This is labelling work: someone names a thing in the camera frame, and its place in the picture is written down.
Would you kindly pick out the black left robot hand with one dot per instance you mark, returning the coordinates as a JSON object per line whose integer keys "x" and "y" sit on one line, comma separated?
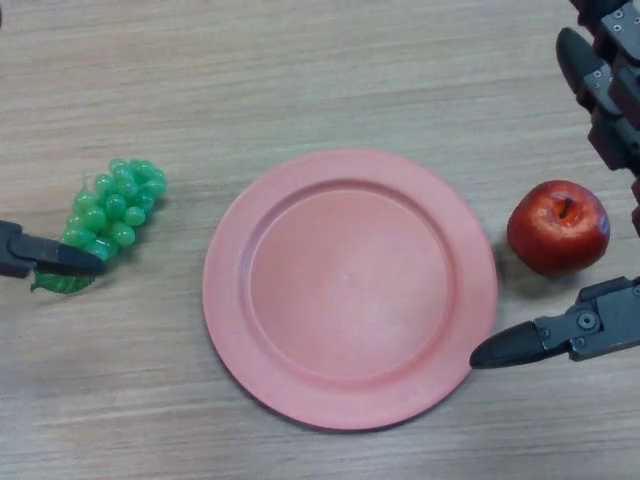
{"x": 45, "y": 252}

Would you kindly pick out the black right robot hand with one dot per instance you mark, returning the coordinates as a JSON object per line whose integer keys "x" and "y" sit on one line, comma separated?
{"x": 605, "y": 90}

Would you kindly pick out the green grape bunch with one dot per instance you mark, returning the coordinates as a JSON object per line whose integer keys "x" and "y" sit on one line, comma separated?
{"x": 112, "y": 210}

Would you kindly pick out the pink round plate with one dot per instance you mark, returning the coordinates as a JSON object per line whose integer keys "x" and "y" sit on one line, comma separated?
{"x": 350, "y": 290}

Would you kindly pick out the red apple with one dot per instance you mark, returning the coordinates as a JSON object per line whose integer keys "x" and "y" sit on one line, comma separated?
{"x": 557, "y": 230}

